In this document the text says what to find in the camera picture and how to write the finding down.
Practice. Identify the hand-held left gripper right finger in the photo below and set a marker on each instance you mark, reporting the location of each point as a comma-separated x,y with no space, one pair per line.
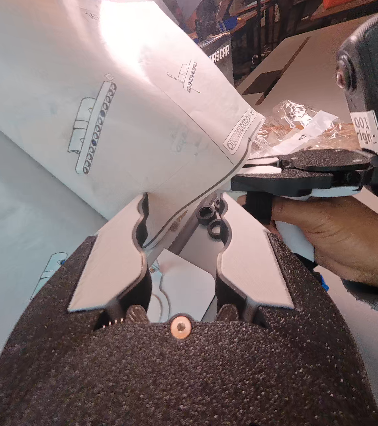
255,266

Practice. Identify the white instruction booklet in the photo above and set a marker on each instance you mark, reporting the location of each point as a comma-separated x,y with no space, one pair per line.
75,66

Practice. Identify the clear plastic bag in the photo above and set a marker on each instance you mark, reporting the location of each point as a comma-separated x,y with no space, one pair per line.
292,114

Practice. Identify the black toy set box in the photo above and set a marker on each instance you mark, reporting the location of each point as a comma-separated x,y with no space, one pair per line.
220,56

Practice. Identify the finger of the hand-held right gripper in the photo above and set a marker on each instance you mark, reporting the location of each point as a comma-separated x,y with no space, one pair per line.
265,160
262,169

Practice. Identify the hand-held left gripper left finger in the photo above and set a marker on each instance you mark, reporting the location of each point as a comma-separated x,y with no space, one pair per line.
109,259

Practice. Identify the blue plastic bin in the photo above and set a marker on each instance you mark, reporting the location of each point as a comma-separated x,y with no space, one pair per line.
227,26

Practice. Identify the small black rubber tyre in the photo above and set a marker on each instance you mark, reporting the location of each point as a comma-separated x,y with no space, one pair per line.
205,214
215,228
218,205

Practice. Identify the person's right hand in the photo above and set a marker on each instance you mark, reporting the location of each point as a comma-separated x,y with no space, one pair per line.
342,239

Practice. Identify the small blue plastic piece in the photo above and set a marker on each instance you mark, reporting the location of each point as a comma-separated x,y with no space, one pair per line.
324,282

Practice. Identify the person's right forearm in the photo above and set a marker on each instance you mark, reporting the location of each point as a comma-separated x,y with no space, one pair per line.
375,301

